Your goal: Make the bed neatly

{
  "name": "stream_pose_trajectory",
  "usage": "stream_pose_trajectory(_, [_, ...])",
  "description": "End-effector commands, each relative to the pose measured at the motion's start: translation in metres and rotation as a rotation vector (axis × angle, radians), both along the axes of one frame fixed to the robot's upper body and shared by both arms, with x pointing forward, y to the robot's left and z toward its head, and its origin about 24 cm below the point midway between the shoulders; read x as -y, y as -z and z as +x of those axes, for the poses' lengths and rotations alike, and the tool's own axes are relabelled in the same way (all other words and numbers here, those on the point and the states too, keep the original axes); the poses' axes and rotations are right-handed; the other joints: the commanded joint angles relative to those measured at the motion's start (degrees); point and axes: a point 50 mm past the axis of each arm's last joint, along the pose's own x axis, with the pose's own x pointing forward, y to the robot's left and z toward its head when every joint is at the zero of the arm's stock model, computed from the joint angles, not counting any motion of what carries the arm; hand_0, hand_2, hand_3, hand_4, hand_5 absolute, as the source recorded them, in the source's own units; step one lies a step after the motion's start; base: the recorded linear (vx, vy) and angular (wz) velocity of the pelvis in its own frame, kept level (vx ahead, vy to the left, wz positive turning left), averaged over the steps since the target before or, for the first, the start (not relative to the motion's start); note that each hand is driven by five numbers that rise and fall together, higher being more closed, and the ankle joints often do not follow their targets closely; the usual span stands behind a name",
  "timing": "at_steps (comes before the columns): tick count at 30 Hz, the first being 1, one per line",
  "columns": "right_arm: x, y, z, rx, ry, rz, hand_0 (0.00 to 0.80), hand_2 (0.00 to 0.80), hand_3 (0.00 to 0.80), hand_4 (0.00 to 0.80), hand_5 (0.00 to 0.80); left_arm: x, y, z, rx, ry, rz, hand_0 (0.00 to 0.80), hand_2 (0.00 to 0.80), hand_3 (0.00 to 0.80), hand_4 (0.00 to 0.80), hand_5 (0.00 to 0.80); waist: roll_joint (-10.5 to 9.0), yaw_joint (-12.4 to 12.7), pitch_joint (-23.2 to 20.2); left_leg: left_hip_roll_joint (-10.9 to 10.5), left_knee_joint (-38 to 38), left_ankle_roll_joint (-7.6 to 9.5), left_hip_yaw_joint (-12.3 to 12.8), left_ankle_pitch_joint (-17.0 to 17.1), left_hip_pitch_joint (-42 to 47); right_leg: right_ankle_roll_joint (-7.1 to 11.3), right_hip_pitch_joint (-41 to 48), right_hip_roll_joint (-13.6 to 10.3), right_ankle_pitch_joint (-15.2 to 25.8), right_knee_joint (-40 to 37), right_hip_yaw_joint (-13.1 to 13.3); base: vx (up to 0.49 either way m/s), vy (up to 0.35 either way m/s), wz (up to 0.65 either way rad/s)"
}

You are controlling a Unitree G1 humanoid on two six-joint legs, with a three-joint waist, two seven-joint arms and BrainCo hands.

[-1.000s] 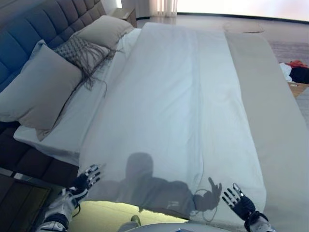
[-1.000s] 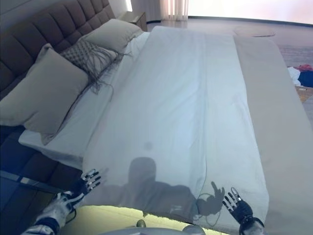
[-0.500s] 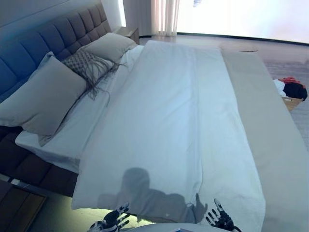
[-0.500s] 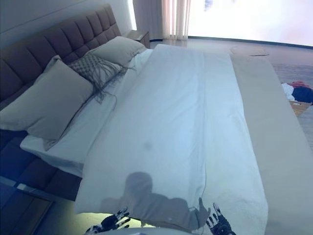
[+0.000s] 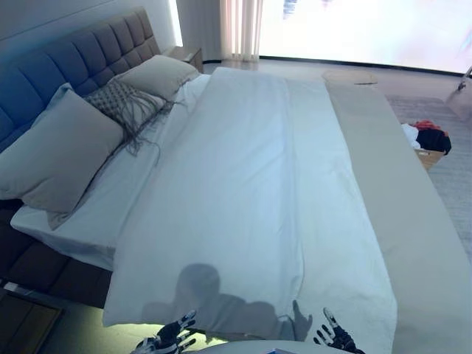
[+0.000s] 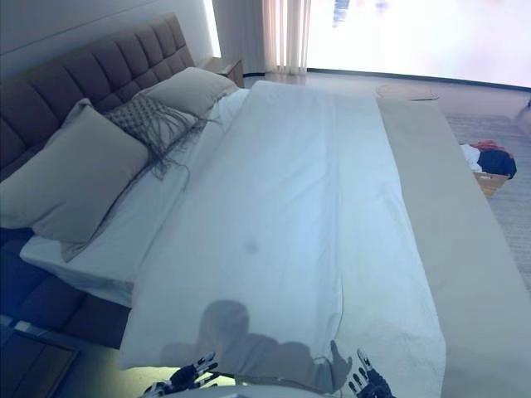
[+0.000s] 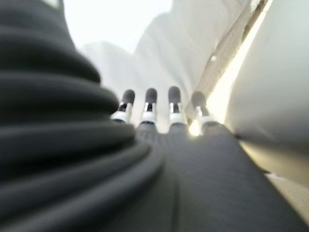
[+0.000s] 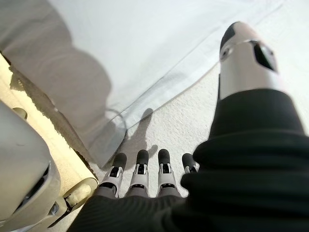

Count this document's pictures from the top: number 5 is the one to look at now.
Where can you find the white pillow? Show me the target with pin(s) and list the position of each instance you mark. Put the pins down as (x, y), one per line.
(55, 99)

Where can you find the white bed sheet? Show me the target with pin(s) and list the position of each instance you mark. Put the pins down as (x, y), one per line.
(129, 199)

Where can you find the patterned fringed grey cushion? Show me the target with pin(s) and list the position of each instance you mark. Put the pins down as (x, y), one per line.
(110, 97)

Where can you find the white duvet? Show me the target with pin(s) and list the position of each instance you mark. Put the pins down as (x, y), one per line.
(239, 184)

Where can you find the cardboard box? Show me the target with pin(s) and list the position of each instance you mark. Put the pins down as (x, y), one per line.
(429, 156)

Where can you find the beige bed runner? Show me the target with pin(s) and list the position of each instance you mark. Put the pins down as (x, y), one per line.
(405, 221)

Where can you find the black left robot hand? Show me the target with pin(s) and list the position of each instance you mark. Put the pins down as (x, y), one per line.
(166, 337)

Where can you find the black garment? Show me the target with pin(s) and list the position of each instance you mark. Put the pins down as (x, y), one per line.
(435, 140)

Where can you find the tufted grey upholstered headboard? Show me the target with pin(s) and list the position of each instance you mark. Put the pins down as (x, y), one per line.
(55, 62)

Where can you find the red garment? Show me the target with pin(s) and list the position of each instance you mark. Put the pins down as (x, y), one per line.
(427, 124)

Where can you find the metal rack frame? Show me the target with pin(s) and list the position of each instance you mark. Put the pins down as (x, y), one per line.
(465, 79)

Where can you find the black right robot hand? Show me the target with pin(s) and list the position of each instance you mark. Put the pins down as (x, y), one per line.
(343, 341)

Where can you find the beige pleated curtain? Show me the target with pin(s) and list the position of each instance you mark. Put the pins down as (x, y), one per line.
(239, 29)

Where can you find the brown upholstered bed frame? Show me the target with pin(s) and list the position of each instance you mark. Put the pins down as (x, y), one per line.
(48, 265)

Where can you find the grey patterned rug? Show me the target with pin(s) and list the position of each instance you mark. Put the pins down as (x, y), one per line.
(453, 191)

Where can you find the light wooden nightstand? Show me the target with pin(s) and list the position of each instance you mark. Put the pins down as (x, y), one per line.
(184, 55)

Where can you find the dark wooden nightstand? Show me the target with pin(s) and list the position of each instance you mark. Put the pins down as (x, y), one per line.
(26, 324)

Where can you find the large beige pillow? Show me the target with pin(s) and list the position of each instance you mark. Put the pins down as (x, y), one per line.
(158, 73)
(62, 158)

